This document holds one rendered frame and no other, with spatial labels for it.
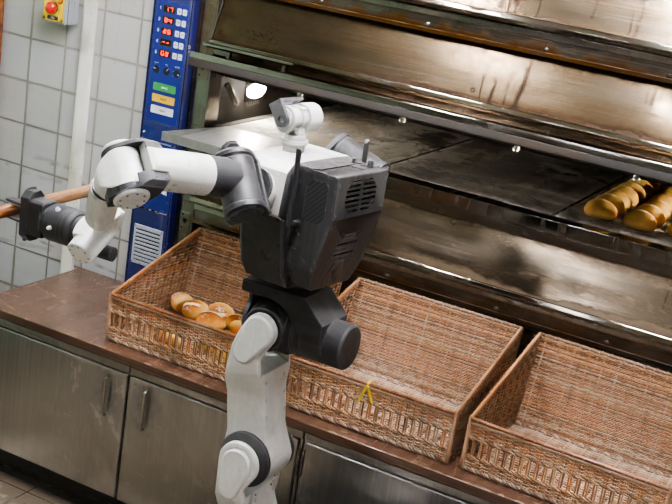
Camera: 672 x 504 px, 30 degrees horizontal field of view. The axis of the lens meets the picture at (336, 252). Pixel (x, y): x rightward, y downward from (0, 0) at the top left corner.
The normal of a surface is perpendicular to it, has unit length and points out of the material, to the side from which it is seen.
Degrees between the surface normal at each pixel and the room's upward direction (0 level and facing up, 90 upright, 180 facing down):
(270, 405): 81
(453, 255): 70
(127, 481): 90
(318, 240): 90
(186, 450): 90
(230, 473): 90
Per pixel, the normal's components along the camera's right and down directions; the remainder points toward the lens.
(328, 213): -0.59, 0.15
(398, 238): -0.39, -0.14
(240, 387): -0.40, 0.59
